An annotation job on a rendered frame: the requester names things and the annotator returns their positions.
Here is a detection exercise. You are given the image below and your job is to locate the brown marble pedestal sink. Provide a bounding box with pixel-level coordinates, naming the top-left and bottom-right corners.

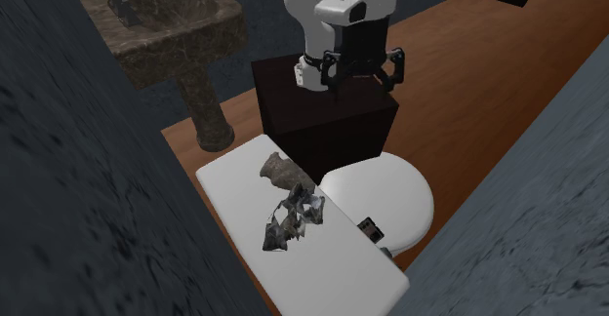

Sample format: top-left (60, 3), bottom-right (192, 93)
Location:
top-left (78, 0), bottom-right (249, 153)

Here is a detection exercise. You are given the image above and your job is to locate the brown-grey vase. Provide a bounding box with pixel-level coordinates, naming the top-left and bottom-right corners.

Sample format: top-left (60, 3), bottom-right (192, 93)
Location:
top-left (259, 151), bottom-right (318, 198)

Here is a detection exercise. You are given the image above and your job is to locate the grey crumpled faceted object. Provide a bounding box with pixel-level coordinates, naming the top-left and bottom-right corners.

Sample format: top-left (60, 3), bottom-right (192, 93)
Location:
top-left (261, 181), bottom-right (328, 254)

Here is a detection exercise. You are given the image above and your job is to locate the dark robot stand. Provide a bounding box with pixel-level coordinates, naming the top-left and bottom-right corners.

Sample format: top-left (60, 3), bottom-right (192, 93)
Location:
top-left (251, 53), bottom-right (400, 186)

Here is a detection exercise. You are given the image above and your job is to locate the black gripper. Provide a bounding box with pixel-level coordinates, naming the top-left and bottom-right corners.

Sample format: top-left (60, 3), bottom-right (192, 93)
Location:
top-left (320, 17), bottom-right (407, 102)

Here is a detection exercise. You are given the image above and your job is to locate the small black box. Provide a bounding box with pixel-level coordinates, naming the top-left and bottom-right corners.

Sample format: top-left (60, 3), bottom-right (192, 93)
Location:
top-left (355, 216), bottom-right (386, 246)

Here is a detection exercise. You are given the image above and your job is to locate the white toilet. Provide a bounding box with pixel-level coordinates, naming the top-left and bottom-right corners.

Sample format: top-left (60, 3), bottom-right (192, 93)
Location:
top-left (194, 133), bottom-right (435, 316)

